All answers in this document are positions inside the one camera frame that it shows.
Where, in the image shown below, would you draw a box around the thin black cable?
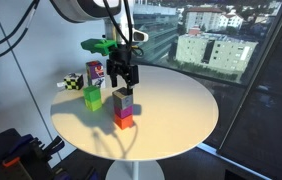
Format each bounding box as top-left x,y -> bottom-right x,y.
102,0 -> 132,46

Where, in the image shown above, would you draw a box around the beige flat roof building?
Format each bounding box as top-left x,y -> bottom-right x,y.
175,32 -> 259,75

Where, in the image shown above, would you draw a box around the pale floor edge strip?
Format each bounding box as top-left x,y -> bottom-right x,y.
196,143 -> 272,180

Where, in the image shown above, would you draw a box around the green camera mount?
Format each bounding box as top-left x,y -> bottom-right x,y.
80,38 -> 119,57

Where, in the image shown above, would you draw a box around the thick black cable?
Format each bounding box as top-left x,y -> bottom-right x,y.
0,0 -> 42,64
0,0 -> 38,53

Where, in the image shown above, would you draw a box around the gray glass office building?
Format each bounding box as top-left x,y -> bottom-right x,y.
132,3 -> 179,64

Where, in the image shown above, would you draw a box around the white table pedestal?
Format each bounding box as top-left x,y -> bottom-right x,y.
105,159 -> 165,180

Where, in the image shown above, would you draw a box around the dark blue tool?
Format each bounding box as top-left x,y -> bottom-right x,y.
53,166 -> 99,180

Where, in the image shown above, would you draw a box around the orange tool handle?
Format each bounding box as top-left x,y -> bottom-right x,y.
2,156 -> 21,168

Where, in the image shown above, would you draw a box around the purple white printed cube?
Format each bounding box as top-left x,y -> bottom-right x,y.
85,60 -> 107,89

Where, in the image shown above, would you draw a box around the black tool case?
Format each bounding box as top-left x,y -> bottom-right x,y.
0,128 -> 54,180

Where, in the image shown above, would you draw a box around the dark green toy block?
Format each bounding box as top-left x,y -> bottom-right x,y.
82,85 -> 102,102

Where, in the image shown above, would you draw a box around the orange toy block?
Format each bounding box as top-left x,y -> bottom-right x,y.
114,113 -> 135,130

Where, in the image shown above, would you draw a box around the black spring clamp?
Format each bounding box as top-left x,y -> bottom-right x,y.
42,135 -> 65,158

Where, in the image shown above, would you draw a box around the black slanted window post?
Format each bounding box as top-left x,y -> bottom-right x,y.
215,0 -> 282,158

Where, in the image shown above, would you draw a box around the white building red roof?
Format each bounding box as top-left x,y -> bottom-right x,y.
184,6 -> 245,34

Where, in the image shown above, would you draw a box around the blue handled tool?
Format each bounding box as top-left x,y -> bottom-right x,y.
9,134 -> 35,156

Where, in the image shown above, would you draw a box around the black yellow checkered cube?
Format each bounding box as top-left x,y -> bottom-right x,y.
63,72 -> 85,91

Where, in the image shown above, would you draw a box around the pink toy block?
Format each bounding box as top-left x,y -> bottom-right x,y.
113,103 -> 134,120

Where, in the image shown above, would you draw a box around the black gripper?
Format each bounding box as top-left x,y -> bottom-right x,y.
106,45 -> 140,96

